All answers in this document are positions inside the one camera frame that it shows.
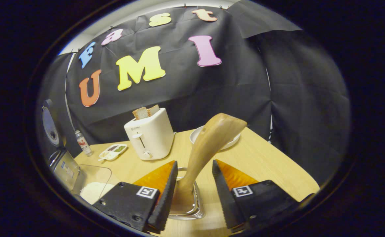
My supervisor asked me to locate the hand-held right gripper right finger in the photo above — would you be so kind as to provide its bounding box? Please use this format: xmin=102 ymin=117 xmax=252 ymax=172
xmin=212 ymin=159 xmax=314 ymax=233

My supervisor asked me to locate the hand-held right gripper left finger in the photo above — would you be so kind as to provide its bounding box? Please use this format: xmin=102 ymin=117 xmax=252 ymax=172
xmin=92 ymin=160 xmax=179 ymax=235

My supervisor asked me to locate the clear wire chopstick holder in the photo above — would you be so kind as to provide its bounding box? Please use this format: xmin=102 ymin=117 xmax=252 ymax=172
xmin=168 ymin=167 xmax=205 ymax=220

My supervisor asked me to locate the wooden spoon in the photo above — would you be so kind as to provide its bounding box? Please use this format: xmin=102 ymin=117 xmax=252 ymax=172
xmin=171 ymin=113 xmax=247 ymax=211

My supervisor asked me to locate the clear rice container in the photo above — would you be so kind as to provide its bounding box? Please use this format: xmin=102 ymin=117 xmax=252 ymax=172
xmin=74 ymin=164 xmax=120 ymax=205

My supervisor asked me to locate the black silver rice cooker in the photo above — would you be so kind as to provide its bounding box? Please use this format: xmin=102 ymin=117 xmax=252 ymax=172
xmin=39 ymin=99 xmax=81 ymax=193

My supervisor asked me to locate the white toaster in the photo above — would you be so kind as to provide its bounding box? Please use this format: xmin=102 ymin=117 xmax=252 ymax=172
xmin=124 ymin=108 xmax=175 ymax=161

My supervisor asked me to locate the white round plate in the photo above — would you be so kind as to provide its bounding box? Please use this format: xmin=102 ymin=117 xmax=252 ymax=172
xmin=190 ymin=125 xmax=241 ymax=151

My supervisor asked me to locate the white divided grain dish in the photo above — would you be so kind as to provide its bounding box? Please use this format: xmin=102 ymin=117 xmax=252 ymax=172
xmin=98 ymin=144 xmax=128 ymax=162

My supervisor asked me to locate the small clear bottle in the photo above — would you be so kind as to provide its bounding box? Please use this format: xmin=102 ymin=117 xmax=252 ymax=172
xmin=75 ymin=129 xmax=93 ymax=156

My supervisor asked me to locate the black backdrop cloth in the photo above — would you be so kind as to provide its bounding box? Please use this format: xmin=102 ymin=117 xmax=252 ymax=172
xmin=36 ymin=0 xmax=350 ymax=185

